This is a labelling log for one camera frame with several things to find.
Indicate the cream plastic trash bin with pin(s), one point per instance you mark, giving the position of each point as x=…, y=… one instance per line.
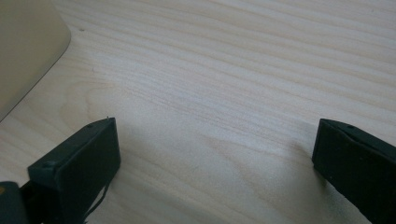
x=28, y=49

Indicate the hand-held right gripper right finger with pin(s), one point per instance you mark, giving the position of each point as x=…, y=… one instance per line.
x=355, y=158

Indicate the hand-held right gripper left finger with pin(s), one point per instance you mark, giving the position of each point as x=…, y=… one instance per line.
x=84, y=161

